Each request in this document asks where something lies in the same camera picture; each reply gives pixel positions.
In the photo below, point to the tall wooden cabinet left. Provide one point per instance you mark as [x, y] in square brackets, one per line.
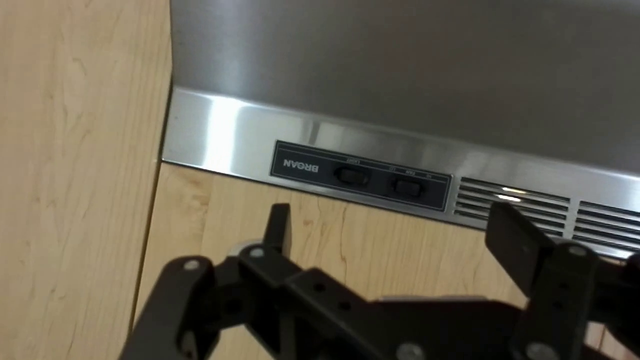
[82, 95]

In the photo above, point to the stainless steel range hood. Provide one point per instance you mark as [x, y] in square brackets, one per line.
[534, 102]

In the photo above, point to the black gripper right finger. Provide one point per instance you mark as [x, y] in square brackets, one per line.
[567, 287]

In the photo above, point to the black hood light switch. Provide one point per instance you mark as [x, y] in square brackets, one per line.
[352, 177]

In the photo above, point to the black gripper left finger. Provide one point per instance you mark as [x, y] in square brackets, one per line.
[293, 313]

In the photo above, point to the right cabinet door over hood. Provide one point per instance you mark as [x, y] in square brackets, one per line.
[378, 254]

